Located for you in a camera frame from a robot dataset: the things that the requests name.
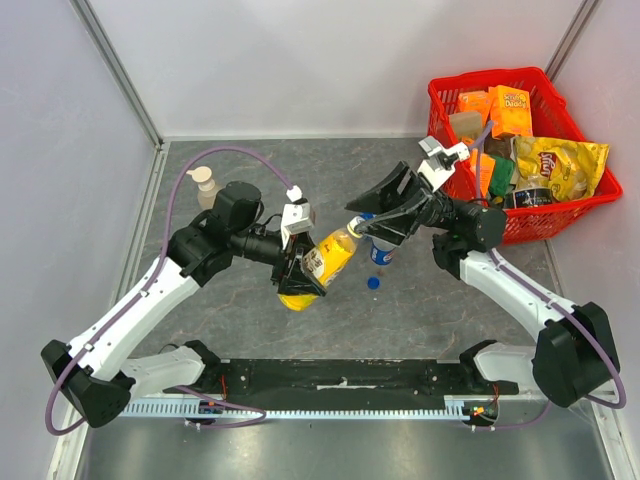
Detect white juice bottle cap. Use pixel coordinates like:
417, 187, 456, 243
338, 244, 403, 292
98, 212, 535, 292
347, 216, 368, 238

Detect white cable duct rail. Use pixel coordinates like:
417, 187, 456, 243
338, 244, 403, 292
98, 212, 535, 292
119, 395, 479, 421

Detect brown cardboard box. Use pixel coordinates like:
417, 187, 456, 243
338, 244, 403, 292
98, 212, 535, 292
449, 110, 484, 145

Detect orange packet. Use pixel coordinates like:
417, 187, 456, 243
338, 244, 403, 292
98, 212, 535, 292
469, 149, 495, 198

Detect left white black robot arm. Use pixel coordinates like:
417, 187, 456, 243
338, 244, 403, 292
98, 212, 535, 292
41, 181, 326, 428

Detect yellow juice bottle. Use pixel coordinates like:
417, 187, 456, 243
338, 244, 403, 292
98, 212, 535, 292
278, 217, 363, 312

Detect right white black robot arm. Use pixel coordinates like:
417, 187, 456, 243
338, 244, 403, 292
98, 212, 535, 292
345, 161, 627, 409

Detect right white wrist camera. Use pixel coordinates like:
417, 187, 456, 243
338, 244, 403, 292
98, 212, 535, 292
417, 136, 470, 192

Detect dark can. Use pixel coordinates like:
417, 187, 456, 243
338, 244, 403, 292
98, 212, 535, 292
505, 187, 555, 209

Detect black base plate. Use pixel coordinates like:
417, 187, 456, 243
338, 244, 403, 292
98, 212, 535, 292
194, 359, 519, 411

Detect beige pump soap bottle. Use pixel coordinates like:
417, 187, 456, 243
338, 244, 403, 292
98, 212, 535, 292
187, 166, 224, 210

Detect small orange box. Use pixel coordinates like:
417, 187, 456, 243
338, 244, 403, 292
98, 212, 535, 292
457, 90, 491, 115

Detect blue bottle cap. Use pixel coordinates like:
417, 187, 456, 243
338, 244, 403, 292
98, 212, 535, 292
367, 276, 380, 290

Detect orange scrub daddy box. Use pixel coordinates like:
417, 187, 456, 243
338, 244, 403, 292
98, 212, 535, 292
488, 85, 533, 139

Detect yellow chips bag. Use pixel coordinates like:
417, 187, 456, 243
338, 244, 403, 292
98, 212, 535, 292
512, 136, 610, 202

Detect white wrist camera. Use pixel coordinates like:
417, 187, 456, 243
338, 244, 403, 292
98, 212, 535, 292
417, 136, 470, 192
280, 185, 315, 248

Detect clear blue label bottle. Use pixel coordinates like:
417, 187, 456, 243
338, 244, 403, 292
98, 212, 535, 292
370, 237, 396, 266

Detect green package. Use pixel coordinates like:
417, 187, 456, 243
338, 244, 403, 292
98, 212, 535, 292
489, 156, 516, 197

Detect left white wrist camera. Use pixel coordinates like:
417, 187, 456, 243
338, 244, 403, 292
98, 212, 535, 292
280, 185, 315, 248

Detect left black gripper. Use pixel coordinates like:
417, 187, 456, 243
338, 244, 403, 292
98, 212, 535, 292
231, 226, 328, 296

